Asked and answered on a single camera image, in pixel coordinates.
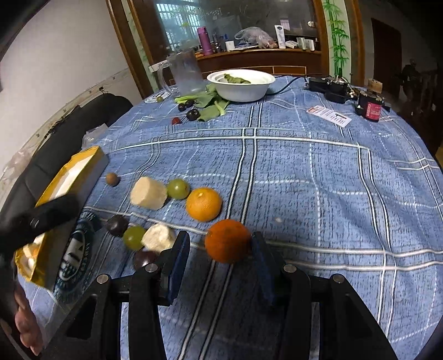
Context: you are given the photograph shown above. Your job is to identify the white peeled fruit chunk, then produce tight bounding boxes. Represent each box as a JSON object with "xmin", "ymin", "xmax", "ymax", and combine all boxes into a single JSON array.
[{"xmin": 130, "ymin": 176, "xmax": 168, "ymax": 210}]

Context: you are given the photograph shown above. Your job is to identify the black leather sofa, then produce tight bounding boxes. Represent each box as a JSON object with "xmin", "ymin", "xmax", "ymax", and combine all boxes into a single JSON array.
[{"xmin": 1, "ymin": 93, "xmax": 133, "ymax": 222}]

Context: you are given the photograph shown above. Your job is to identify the purple thermos bottle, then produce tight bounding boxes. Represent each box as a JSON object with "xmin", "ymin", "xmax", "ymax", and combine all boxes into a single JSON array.
[{"xmin": 197, "ymin": 26, "xmax": 213, "ymax": 56}]

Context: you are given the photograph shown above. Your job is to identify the dark purple plum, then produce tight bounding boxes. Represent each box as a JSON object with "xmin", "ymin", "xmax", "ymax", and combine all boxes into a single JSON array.
[{"xmin": 104, "ymin": 215, "xmax": 129, "ymax": 238}]

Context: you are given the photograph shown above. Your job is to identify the small dark grape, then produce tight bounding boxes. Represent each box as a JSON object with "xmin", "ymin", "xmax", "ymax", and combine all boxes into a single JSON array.
[{"xmin": 186, "ymin": 109, "xmax": 200, "ymax": 122}]

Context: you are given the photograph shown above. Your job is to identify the brown longan fruit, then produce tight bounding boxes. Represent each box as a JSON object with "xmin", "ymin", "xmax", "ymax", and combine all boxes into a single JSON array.
[{"xmin": 105, "ymin": 173, "xmax": 120, "ymax": 187}]

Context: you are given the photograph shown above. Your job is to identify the white bowl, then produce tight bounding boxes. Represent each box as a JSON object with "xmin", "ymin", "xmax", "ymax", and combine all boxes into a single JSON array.
[{"xmin": 207, "ymin": 69, "xmax": 275, "ymax": 103}]

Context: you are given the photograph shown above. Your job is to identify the red jujube date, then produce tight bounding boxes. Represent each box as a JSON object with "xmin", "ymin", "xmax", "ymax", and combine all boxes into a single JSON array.
[{"xmin": 172, "ymin": 117, "xmax": 182, "ymax": 125}]

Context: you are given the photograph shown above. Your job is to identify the yellow white tray box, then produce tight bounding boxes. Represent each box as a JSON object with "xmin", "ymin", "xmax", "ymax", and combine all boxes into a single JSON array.
[{"xmin": 14, "ymin": 145, "xmax": 109, "ymax": 290}]

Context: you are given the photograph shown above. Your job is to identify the black electronic devices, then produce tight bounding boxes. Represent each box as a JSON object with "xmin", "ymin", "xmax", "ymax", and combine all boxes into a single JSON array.
[{"xmin": 306, "ymin": 76, "xmax": 358, "ymax": 104}]

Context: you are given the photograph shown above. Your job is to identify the clear plastic bag on sofa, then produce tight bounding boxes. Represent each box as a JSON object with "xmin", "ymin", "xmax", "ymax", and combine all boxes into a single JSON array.
[{"xmin": 81, "ymin": 124, "xmax": 108, "ymax": 150}]

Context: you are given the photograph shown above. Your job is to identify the green leafy vegetable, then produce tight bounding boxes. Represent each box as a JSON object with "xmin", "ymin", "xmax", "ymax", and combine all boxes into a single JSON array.
[{"xmin": 174, "ymin": 85, "xmax": 230, "ymax": 122}]

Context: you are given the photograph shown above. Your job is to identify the white paper card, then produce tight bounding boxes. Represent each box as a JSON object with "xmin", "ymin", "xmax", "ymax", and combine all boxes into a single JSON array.
[{"xmin": 306, "ymin": 105, "xmax": 351, "ymax": 128}]

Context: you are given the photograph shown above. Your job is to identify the left hand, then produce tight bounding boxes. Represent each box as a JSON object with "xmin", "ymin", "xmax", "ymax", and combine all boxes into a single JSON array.
[{"xmin": 14, "ymin": 282, "xmax": 43, "ymax": 356}]

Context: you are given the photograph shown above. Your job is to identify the red black small box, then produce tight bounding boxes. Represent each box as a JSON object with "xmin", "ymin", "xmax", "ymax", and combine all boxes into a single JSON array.
[{"xmin": 356, "ymin": 91, "xmax": 384, "ymax": 122}]

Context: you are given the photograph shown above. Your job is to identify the clear glass pitcher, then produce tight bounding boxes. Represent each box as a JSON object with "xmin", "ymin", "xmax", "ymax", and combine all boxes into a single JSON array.
[{"xmin": 158, "ymin": 49, "xmax": 206, "ymax": 96}]

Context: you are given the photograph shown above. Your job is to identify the blue plaid tablecloth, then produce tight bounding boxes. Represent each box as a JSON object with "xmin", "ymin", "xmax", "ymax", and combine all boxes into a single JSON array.
[{"xmin": 16, "ymin": 75, "xmax": 443, "ymax": 360}]

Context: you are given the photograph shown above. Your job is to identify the white plastic bag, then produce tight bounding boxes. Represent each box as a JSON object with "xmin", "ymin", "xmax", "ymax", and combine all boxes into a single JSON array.
[{"xmin": 234, "ymin": 26, "xmax": 278, "ymax": 49}]

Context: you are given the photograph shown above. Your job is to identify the dark orange tangerine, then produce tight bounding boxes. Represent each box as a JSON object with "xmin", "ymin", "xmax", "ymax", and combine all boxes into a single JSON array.
[{"xmin": 204, "ymin": 219, "xmax": 251, "ymax": 264}]

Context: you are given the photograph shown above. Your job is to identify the green grape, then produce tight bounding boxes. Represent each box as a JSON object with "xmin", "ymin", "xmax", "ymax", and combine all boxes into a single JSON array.
[
  {"xmin": 122, "ymin": 226, "xmax": 146, "ymax": 251},
  {"xmin": 167, "ymin": 179, "xmax": 191, "ymax": 200}
]

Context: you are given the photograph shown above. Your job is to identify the wooden sideboard cabinet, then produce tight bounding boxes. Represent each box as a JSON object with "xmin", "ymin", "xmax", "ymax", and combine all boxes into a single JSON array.
[{"xmin": 194, "ymin": 49, "xmax": 330, "ymax": 76}]

